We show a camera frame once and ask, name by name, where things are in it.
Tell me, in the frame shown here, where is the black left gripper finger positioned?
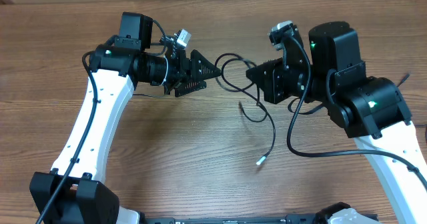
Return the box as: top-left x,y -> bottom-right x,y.
189,49 -> 221,82
174,81 -> 207,97

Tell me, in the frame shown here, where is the black usb cable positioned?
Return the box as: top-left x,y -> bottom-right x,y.
213,53 -> 277,167
395,72 -> 427,144

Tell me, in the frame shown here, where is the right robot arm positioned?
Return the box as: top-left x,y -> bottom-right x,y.
246,21 -> 426,223

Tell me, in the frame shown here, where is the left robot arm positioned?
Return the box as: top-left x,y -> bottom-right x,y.
29,12 -> 221,223

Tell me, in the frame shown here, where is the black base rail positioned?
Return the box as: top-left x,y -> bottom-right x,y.
143,202 -> 381,224

